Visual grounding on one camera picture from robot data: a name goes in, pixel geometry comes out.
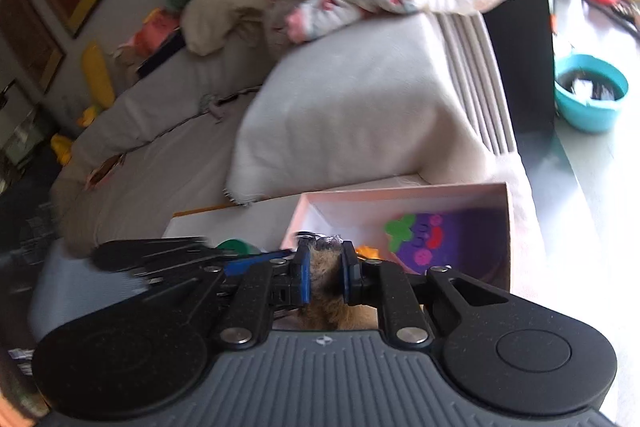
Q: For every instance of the small yellow plush toy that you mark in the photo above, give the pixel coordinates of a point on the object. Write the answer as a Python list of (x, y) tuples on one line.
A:
[(62, 149), (87, 116)]

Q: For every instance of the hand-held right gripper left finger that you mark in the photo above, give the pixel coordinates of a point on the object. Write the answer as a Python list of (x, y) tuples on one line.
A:
[(301, 279)]

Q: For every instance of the black pillar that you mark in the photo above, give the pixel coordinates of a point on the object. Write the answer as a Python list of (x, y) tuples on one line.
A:
[(525, 32)]

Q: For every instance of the white cushion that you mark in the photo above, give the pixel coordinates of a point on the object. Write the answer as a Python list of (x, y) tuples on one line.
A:
[(350, 107)]

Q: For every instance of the dark blue book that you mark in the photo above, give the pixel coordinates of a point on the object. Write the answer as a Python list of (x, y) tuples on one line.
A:
[(160, 54)]

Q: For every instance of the long yellow plush toy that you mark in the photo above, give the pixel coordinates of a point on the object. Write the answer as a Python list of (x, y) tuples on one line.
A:
[(97, 72)]

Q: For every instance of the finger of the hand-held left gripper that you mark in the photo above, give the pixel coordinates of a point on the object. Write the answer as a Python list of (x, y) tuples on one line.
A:
[(250, 264)]

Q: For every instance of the orange plush toy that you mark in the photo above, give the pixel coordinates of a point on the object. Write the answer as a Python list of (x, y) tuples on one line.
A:
[(157, 29)]

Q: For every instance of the purple felt eggplant toy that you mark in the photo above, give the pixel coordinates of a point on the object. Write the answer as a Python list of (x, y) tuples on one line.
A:
[(450, 237)]

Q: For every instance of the green round felt piece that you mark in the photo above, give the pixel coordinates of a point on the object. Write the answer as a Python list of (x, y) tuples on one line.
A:
[(237, 247)]

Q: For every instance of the small brown patterned cloth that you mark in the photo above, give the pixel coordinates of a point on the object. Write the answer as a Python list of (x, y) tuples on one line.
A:
[(105, 172)]

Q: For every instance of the teal plastic basin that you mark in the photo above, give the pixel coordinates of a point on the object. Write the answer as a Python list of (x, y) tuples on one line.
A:
[(585, 117)]

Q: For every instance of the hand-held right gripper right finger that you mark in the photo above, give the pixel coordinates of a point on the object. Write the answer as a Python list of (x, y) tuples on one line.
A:
[(346, 277)]

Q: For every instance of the white cardboard box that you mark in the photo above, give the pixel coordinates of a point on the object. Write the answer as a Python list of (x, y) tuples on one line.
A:
[(200, 224)]

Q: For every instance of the beige sofa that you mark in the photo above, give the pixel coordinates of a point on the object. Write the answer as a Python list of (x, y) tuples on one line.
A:
[(150, 187)]

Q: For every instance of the pink cardboard box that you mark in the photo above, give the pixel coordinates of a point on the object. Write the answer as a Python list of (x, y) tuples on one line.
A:
[(400, 197)]

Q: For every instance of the beige pillow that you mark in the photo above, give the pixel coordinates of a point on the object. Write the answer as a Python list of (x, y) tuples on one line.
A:
[(220, 17)]

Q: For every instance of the orange felt piece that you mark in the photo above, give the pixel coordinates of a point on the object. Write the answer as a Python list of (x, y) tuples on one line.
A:
[(370, 252)]

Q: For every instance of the dark framed picture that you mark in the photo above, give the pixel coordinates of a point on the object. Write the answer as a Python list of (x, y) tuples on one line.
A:
[(27, 32)]

